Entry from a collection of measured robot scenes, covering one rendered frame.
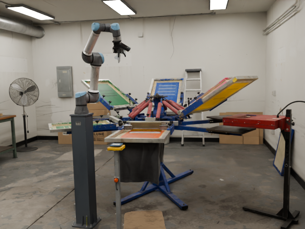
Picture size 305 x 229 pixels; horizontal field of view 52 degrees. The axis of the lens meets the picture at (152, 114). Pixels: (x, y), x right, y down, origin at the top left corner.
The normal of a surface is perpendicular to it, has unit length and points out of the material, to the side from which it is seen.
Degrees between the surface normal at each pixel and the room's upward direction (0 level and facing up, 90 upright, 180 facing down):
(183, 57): 90
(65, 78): 90
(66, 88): 90
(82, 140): 90
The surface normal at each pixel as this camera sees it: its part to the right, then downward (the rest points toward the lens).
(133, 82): -0.18, 0.11
